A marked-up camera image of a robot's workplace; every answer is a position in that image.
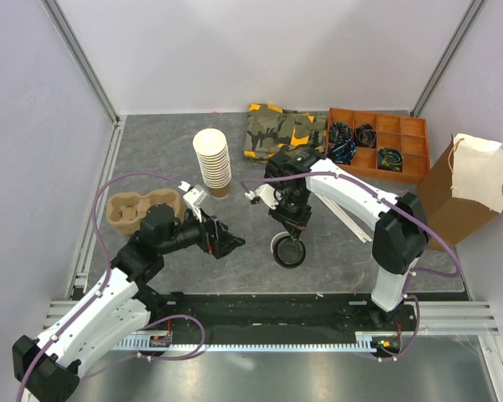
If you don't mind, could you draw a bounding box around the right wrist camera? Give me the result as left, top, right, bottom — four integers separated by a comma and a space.
245, 184, 279, 209

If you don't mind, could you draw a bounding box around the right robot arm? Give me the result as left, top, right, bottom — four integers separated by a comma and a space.
264, 148, 428, 330

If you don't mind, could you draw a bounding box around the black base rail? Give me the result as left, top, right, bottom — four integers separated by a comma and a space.
135, 290, 417, 343

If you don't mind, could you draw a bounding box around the white wrapped straw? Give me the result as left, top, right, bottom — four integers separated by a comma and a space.
316, 194, 371, 243

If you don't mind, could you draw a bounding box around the cardboard cup carrier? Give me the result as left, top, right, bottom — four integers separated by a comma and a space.
106, 188, 186, 235

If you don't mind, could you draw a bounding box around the blue striped rolled band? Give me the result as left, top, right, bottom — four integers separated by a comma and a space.
327, 140, 356, 165

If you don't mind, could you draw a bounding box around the brown paper bag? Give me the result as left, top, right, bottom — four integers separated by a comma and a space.
417, 133, 503, 248

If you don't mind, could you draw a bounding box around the purple cable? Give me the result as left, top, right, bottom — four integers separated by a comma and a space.
241, 173, 462, 365
15, 171, 206, 401

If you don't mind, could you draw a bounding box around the yellow black rolled band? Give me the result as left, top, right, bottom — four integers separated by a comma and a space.
377, 147, 404, 172

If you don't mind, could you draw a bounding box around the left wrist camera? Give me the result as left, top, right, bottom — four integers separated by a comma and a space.
179, 181, 208, 223

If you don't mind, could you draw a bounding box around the black plastic cup lid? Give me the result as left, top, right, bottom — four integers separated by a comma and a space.
272, 234, 306, 269

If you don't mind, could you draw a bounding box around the stack of paper cups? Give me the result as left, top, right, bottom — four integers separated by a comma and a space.
193, 128, 232, 198

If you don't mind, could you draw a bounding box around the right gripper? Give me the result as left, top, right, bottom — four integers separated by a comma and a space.
268, 188, 312, 242

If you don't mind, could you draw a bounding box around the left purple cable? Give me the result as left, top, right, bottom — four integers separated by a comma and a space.
15, 171, 206, 401

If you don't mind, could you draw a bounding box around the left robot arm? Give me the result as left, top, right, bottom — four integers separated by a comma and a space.
13, 204, 246, 401

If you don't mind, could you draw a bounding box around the dark rolled band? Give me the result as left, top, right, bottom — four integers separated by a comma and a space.
329, 121, 353, 144

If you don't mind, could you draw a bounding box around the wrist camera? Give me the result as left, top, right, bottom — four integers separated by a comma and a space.
179, 181, 208, 223
245, 184, 279, 209

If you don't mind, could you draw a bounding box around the single brown paper cup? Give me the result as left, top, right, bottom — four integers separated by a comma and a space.
270, 231, 289, 268

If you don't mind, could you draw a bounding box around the slotted cable duct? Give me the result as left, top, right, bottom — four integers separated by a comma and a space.
111, 333, 401, 353

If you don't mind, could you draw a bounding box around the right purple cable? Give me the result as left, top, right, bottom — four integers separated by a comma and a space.
241, 173, 462, 365

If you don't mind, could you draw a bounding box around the camouflage folded cloth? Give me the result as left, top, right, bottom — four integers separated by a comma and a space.
243, 103, 327, 163

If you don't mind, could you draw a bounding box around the orange compartment tray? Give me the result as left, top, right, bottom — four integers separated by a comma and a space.
325, 108, 430, 184

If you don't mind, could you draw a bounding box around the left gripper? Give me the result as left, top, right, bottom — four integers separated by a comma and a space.
158, 204, 245, 259

